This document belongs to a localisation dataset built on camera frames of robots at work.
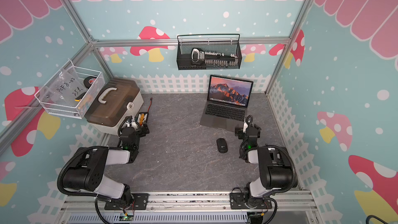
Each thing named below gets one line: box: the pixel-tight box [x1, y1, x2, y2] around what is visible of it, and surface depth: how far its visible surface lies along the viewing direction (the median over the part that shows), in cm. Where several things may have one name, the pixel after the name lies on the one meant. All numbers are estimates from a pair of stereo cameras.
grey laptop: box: [200, 74, 254, 132], surface depth 111 cm
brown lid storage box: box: [84, 77, 145, 135], surface depth 94 cm
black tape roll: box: [83, 75, 97, 89], surface depth 81 cm
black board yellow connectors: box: [136, 112, 149, 127], surface depth 108 cm
